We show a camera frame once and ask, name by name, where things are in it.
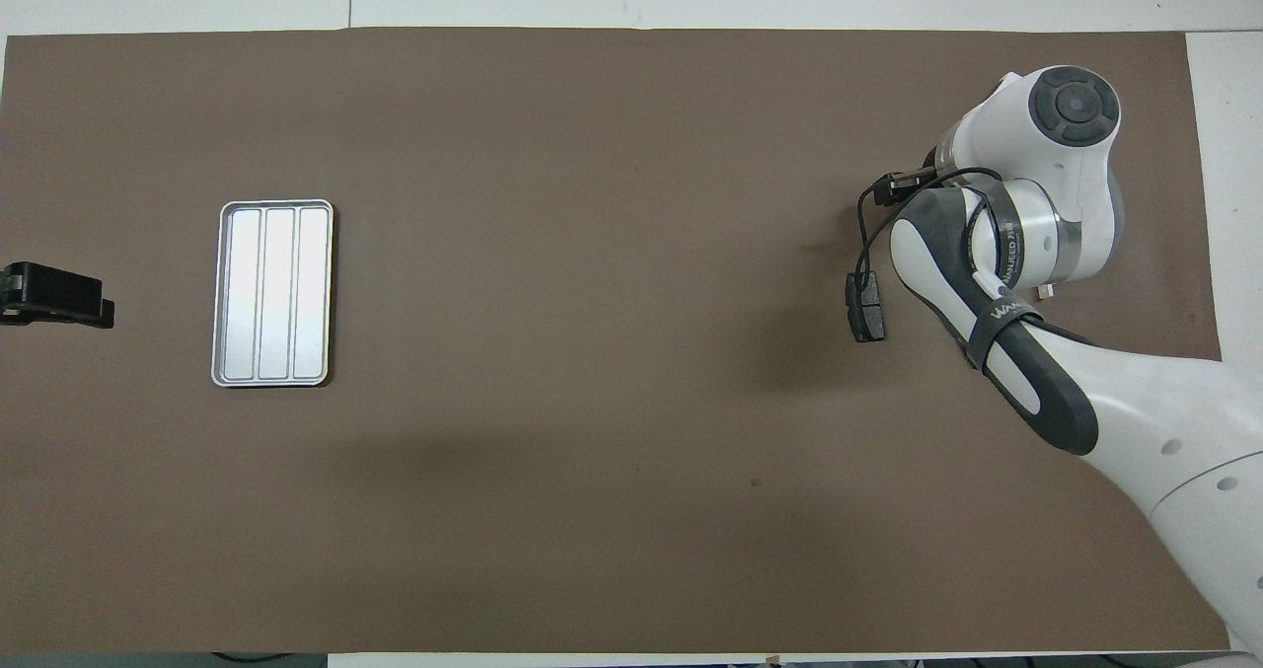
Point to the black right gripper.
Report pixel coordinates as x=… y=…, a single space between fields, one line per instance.
x=903 y=188

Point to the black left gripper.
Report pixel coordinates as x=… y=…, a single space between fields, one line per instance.
x=54 y=291

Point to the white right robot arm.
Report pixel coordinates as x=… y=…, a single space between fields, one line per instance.
x=1076 y=204

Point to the silver metal tray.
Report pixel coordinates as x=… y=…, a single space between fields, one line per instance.
x=247 y=293

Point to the rectangular dark brake pad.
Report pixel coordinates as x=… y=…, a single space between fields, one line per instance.
x=866 y=311

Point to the brown table mat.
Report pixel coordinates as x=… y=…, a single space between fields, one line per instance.
x=631 y=155

